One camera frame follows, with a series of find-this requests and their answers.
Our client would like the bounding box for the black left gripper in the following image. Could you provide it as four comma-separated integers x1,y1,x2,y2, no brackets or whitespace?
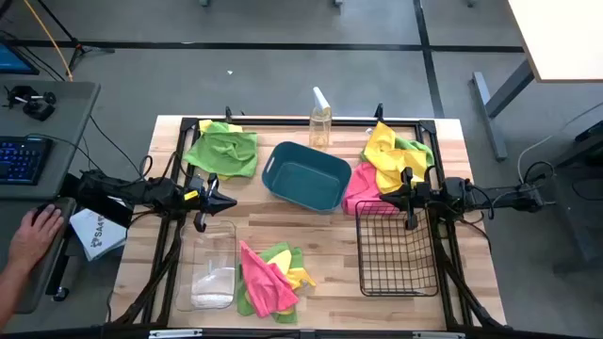
191,172,238,234

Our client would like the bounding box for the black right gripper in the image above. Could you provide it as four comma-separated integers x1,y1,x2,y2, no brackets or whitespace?
380,166,432,232

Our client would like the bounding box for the yellow microfiber towel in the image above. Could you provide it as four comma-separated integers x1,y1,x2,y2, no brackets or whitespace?
361,121,429,195
198,119,244,183
266,249,318,315

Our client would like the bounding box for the pink microfiber towel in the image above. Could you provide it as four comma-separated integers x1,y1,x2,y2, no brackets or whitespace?
238,239,301,319
341,161,401,217

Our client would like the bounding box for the person's forearm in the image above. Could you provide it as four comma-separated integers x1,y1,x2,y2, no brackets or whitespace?
0,261,35,333

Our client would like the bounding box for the clear plastic bin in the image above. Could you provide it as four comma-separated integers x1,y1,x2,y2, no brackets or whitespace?
174,219,238,313

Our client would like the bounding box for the teal plastic basket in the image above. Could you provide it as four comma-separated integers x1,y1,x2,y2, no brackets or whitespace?
261,140,353,214

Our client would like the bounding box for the clear spray bottle white head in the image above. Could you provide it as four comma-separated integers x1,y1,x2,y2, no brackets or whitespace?
308,86,334,152

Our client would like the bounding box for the grey metal desk leg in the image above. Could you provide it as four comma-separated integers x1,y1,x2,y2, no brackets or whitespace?
472,58,536,163

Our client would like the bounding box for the white printed booklet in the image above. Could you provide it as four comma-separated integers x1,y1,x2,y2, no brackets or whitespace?
69,208,128,262

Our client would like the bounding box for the grey office desk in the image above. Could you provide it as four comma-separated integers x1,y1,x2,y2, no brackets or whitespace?
0,79,102,315

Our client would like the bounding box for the person's hand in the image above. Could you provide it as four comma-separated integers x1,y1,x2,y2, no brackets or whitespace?
8,203,65,274

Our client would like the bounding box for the black equipment case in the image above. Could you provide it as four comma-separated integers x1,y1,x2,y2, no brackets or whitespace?
573,120,603,166

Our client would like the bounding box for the black backlit keyboard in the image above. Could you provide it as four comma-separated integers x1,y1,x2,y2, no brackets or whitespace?
0,135,54,186

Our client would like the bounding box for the black tripod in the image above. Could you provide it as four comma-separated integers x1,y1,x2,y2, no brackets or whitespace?
35,0,116,72

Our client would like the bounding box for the light tabletop desk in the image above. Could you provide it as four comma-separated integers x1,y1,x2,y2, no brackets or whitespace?
507,0,603,84

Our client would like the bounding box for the computer monitor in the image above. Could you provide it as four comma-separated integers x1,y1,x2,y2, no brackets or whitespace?
0,40,41,76

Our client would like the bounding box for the black wire basket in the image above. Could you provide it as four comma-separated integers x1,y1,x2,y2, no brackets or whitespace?
354,200,440,298

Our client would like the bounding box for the black aluminium table frame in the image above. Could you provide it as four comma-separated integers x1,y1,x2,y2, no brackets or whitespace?
104,104,509,339

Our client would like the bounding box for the silver metal bracket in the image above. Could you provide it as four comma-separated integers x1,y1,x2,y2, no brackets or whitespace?
148,328,204,339
412,331,466,339

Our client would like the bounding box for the black clamp mount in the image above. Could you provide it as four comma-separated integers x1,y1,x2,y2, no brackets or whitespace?
3,85,57,122

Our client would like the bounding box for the yellow cable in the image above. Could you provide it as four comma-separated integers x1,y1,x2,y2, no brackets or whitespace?
22,0,74,82

